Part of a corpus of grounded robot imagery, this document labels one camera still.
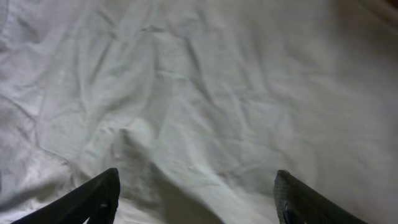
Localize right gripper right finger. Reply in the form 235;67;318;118
273;170;366;224

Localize khaki beige shorts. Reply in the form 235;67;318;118
1;0;397;223

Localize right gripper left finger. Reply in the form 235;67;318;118
12;168;121;224

